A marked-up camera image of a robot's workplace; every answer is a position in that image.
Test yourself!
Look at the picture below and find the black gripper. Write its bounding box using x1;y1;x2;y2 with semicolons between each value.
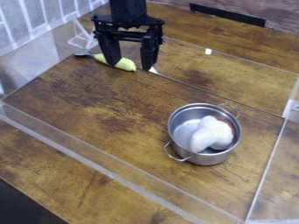
91;0;165;71

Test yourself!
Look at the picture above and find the silver metal pot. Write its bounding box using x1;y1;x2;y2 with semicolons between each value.
163;103;242;165

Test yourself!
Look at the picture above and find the white red toy mushroom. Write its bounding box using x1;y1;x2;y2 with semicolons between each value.
190;115;234;153

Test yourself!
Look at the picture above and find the yellow green toy vegetable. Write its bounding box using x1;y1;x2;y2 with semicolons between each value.
94;53;137;72

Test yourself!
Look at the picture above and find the black bar on table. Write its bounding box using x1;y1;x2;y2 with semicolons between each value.
190;3;268;27

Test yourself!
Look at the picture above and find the clear acrylic enclosure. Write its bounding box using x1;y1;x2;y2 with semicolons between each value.
0;21;299;224

